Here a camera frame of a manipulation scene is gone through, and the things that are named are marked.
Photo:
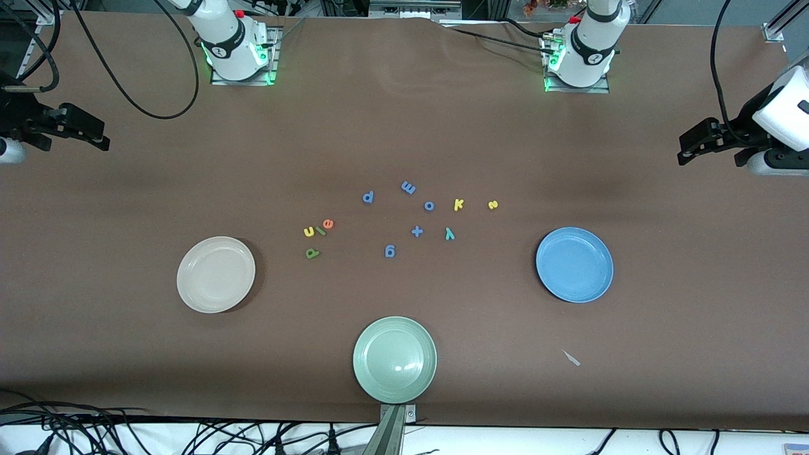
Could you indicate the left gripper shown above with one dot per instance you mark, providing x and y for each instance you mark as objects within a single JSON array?
[{"x": 741, "y": 136}]

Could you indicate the blue round plate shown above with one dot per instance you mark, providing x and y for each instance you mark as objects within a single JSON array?
[{"x": 574, "y": 265}]

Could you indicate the beige round plate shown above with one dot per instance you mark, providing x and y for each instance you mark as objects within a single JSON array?
[{"x": 215, "y": 275}]

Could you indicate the small white paper scrap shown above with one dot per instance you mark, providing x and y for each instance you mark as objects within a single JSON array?
[{"x": 572, "y": 359}]

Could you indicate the blue foam letter m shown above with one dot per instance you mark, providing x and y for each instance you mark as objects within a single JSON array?
[{"x": 408, "y": 188}]

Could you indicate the brown table cover sheet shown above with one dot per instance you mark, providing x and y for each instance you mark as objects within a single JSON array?
[{"x": 404, "y": 126}]

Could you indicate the pale green round plate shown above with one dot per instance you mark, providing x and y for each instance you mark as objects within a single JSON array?
[{"x": 395, "y": 360}]

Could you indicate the aluminium frame rail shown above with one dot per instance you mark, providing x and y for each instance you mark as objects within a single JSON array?
[
  {"x": 39, "y": 41},
  {"x": 776, "y": 28}
]

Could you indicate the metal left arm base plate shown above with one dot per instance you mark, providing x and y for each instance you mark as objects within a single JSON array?
[{"x": 600, "y": 90}]

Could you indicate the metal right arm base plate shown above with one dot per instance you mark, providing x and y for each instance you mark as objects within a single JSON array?
[{"x": 221, "y": 80}]

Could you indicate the grey metal background frame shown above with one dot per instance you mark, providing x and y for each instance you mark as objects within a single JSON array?
[{"x": 414, "y": 7}]

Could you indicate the grey metal camera mount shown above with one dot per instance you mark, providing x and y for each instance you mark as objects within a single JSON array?
[{"x": 392, "y": 436}]

